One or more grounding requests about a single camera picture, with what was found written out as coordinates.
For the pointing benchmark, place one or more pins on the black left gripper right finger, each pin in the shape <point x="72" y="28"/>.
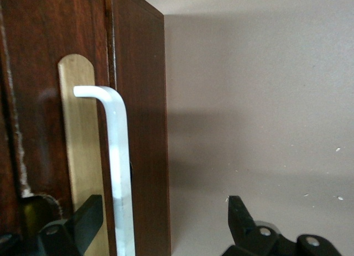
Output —
<point x="249" y="236"/>

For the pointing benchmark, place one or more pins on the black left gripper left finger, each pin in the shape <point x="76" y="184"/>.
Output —
<point x="83" y="222"/>

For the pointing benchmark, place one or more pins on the dark wooden drawer cabinet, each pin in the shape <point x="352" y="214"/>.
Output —
<point x="143" y="128"/>

